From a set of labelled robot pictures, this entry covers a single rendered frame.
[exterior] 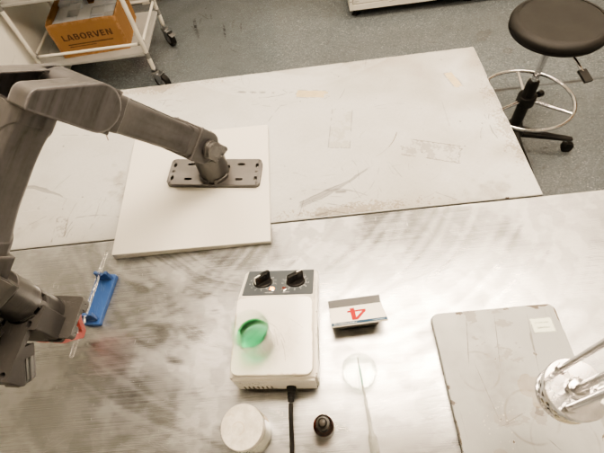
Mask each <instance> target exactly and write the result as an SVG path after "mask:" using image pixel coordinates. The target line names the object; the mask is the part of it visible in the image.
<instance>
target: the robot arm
mask: <svg viewBox="0 0 604 453"><path fill-rule="evenodd" d="M57 120H58V121H61V122H64V123H66V124H69V125H72V126H75V127H78V128H80V129H85V130H88V131H91V132H93V133H102V134H104V135H108V134H109V132H111V133H115V134H120V135H123V136H126V137H129V138H134V139H136V140H139V141H143V142H146V143H148V144H151V145H154V146H157V147H162V148H164V149H165V150H168V151H170V152H173V153H175V154H177V155H180V156H182V157H184V158H187V159H175V160H173V161H172V165H171V168H170V172H169V174H168V178H167V181H166V182H167V184H168V185H169V187H181V188H257V187H259V186H260V184H261V178H262V166H263V164H262V160H261V159H226V157H225V153H226V151H227V150H228V149H227V147H225V146H223V145H221V144H220V143H218V137H217V135H216V134H215V133H213V132H212V131H209V130H207V129H204V128H203V127H199V126H197V125H194V124H192V123H189V122H188V121H187V120H182V119H179V117H171V116H170V115H167V114H165V113H162V112H160V111H158V110H155V108H151V107H150V106H146V105H145V104H143V103H140V102H137V101H135V100H132V98H129V97H127V96H125V95H123V92H122V91H120V90H118V89H116V88H114V87H112V86H111V85H109V84H106V83H103V82H100V81H97V80H95V79H92V78H91V77H88V76H86V75H82V74H79V73H77V72H75V71H73V70H70V69H68V68H66V67H63V66H61V65H58V64H28V65H3V66H0V385H2V386H5V387H18V388H20V387H21V386H25V385H26V384H27V383H29V382H30V381H32V379H33V378H35V377H36V360H35V346H34V342H54V343H67V342H71V341H73V340H78V339H82V338H84V335H85V332H86V330H85V327H84V322H83V320H82V313H86V312H87V309H88V307H89V301H88V300H87V299H85V298H83V297H79V296H53V295H51V294H49V293H48V292H47V291H46V290H44V289H42V288H40V287H38V286H37V285H35V284H33V283H32V282H30V281H28V280H27V279H25V278H24V277H22V276H20V275H19V274H17V273H15V272H14V271H11V269H12V266H13V262H14V259H15V257H14V256H13V255H11V254H9V253H10V250H11V247H12V244H13V230H14V225H15V221H16V218H17V215H18V211H19V208H20V206H21V203H22V198H23V196H24V193H25V191H26V188H27V185H28V183H29V180H30V178H31V174H32V171H33V168H34V165H35V164H36V161H37V159H38V157H39V155H40V151H41V149H42V148H43V146H44V144H45V142H46V141H47V139H48V137H50V135H51V134H52V132H53V130H54V128H55V126H56V123H57ZM257 166H258V167H257ZM255 179H256V180H255ZM78 329H79V332H78ZM27 341H32V343H27Z"/></svg>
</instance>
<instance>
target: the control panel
mask: <svg viewBox="0 0 604 453"><path fill-rule="evenodd" d="M294 271H297V270H292V271H270V275H271V279H272V284H271V285H270V286H269V287H267V288H262V289H260V288H256V287H255V286H254V284H253V282H254V277H255V276H257V275H258V274H260V273H262V272H263V271H249V274H248V277H247V280H246V283H245V286H244V291H243V294H242V296H272V295H302V294H313V286H314V270H303V277H304V278H305V283H304V284H303V285H302V286H299V287H290V286H289V285H287V282H286V280H287V275H289V274H290V273H292V272H294ZM270 287H274V289H273V290H270ZM282 287H286V289H281V288H282Z"/></svg>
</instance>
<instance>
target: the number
mask: <svg viewBox="0 0 604 453"><path fill-rule="evenodd" d="M331 312H332V318H333V323H334V324H335V323H342V322H349V321H356V320H363V319H370V318H377V317H384V316H385V314H384V312H383V309H382V307H381V305H380V304H375V305H369V306H356V307H349V308H342V309H335V310H331Z"/></svg>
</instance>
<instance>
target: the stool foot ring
mask: <svg viewBox="0 0 604 453"><path fill-rule="evenodd" d="M534 72H535V71H534V70H527V69H511V70H505V71H501V72H499V73H496V74H493V75H491V76H489V77H488V79H489V81H490V80H491V79H493V78H495V77H496V76H500V75H504V74H509V73H517V77H518V79H519V83H520V89H521V91H519V93H518V96H517V98H516V100H515V102H513V103H510V104H508V105H506V106H503V107H502V109H503V110H506V109H509V108H510V107H513V106H515V105H517V106H518V107H520V108H522V109H529V108H531V107H533V105H534V104H536V105H539V106H542V107H546V108H548V109H551V110H555V111H560V112H562V113H566V114H569V115H570V117H569V118H568V119H567V120H565V121H564V122H562V123H560V124H558V125H556V126H553V127H550V128H544V129H527V128H522V127H517V126H513V125H511V124H510V125H511V128H512V129H516V130H519V131H525V132H546V131H551V130H554V129H559V128H561V127H562V126H564V125H566V124H567V123H568V122H570V121H571V120H572V119H573V117H574V115H575V113H576V111H577V101H576V98H575V96H574V94H573V92H572V90H571V89H570V88H569V87H568V86H567V85H566V84H564V83H563V82H561V81H560V80H558V79H556V78H555V77H553V76H550V75H548V74H545V73H541V75H540V76H543V77H545V78H548V79H550V80H552V81H554V82H556V83H557V84H559V85H561V86H562V87H563V88H564V89H565V91H566V92H568V93H569V95H570V96H571V98H572V101H573V112H571V111H567V110H564V109H561V108H558V107H555V106H553V105H550V104H547V103H544V102H540V101H536V99H537V98H538V97H541V96H544V94H545V92H544V90H540V91H537V92H536V93H535V95H534V97H533V98H530V99H528V98H525V97H523V96H522V92H523V89H524V84H523V82H522V78H521V75H520V73H528V74H534Z"/></svg>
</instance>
